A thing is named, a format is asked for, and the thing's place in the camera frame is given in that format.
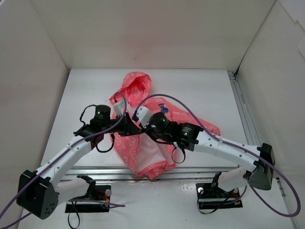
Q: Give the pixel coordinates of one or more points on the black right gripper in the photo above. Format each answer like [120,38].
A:
[147,131]

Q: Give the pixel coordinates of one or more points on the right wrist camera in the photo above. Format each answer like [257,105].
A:
[143,115]

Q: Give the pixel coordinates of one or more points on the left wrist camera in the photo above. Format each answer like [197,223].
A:
[119,108]

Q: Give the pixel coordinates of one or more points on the front aluminium rail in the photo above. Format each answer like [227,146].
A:
[125,174]

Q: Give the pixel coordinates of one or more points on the pink hooded printed jacket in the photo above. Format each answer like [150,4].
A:
[141,154]

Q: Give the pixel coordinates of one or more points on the right side aluminium rail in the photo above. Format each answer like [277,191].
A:
[250,131]

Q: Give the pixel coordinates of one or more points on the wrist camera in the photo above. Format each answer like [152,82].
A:
[119,108]
[143,115]

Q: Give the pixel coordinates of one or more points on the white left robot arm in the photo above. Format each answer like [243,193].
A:
[41,191]

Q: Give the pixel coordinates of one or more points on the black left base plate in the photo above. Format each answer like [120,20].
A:
[94,204]

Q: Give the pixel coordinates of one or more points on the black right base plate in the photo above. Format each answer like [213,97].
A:
[211,198]

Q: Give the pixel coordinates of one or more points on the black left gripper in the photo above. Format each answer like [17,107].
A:
[128,125]

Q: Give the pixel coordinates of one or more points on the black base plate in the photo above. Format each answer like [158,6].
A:
[211,198]
[94,204]

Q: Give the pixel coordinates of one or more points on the aluminium rail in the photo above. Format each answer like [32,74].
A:
[250,131]
[125,174]

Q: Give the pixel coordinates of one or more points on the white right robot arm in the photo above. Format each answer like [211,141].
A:
[255,162]

